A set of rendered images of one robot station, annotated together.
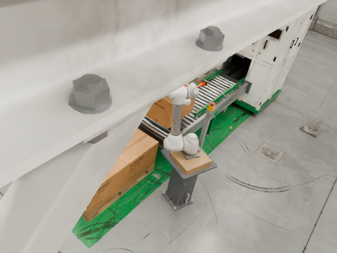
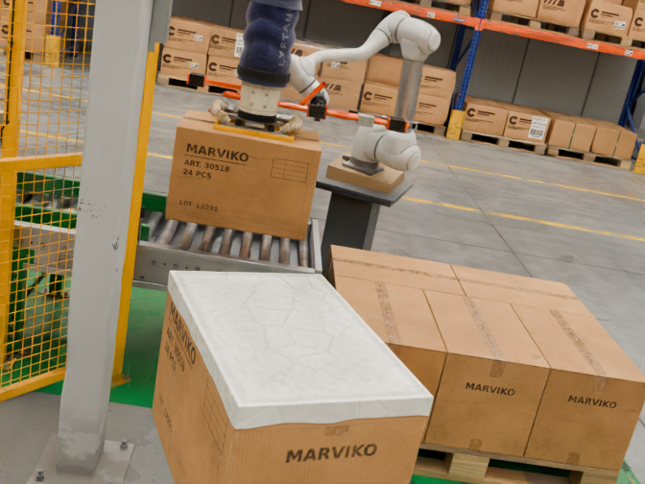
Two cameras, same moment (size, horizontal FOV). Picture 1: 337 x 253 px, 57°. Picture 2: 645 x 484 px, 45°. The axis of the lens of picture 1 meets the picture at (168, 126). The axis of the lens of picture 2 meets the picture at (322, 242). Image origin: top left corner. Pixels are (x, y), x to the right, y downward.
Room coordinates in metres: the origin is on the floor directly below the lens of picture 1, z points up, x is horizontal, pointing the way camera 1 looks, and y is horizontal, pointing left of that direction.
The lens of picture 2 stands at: (5.21, 2.94, 1.75)
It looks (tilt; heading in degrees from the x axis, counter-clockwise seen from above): 19 degrees down; 234
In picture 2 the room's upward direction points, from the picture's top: 11 degrees clockwise
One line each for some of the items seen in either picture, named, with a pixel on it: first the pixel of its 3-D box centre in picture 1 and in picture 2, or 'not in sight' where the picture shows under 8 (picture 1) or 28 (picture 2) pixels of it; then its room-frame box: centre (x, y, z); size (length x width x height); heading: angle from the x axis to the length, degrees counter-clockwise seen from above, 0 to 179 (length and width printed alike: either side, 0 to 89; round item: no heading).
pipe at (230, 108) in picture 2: not in sight; (256, 114); (3.56, 0.03, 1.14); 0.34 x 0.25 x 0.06; 149
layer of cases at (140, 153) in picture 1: (98, 155); (460, 346); (2.81, 0.82, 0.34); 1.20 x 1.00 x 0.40; 149
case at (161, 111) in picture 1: (171, 101); (245, 173); (3.57, 0.03, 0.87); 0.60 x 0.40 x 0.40; 150
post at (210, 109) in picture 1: (203, 133); not in sight; (3.49, -0.51, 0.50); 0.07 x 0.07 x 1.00; 59
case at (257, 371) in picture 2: not in sight; (273, 405); (4.33, 1.67, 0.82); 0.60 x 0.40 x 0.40; 80
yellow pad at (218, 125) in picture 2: not in sight; (254, 128); (3.60, 0.11, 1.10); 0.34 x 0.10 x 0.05; 149
